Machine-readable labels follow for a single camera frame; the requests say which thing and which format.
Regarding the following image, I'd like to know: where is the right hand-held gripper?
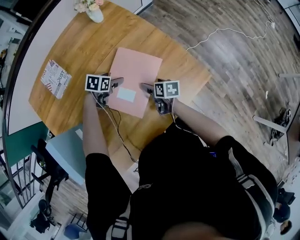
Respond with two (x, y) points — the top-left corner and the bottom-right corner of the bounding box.
(140, 79), (181, 116)

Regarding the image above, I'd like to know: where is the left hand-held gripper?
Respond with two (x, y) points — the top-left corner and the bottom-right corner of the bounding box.
(84, 72), (125, 110)

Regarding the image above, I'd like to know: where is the pink file box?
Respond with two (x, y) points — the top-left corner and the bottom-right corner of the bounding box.
(109, 47), (164, 119)

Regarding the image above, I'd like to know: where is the light blue box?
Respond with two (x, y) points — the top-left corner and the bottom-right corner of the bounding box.
(45, 123), (86, 186)

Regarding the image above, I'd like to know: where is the person's left forearm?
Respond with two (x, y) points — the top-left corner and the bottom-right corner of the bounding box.
(82, 92), (111, 157)

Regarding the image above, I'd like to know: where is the person's right forearm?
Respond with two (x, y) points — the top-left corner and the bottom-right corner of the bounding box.
(172, 99), (229, 147)

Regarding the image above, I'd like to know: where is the white printed book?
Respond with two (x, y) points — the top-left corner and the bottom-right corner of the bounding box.
(40, 59), (73, 100)

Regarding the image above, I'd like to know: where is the white vase with flowers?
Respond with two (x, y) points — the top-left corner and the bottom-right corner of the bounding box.
(74, 0), (105, 24)

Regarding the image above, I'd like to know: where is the wooden table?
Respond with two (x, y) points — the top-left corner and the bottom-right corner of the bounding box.
(7, 0), (154, 136)

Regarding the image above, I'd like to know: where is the person in black shirt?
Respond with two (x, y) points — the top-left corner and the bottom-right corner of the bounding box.
(84, 117), (278, 240)

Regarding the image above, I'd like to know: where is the green partition panel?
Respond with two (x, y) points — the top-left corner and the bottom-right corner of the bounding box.
(2, 121), (51, 170)

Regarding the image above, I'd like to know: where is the black office chair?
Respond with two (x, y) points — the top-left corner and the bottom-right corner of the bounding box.
(30, 138), (70, 235)

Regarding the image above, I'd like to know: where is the black metal railing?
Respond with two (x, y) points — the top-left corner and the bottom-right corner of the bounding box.
(0, 150), (47, 210)

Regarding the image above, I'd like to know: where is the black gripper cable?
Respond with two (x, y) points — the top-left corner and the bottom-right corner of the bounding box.
(172, 103), (210, 148)
(96, 103), (140, 165)

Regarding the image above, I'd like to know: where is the white floor cable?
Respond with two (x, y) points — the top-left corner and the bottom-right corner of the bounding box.
(186, 20), (276, 51)

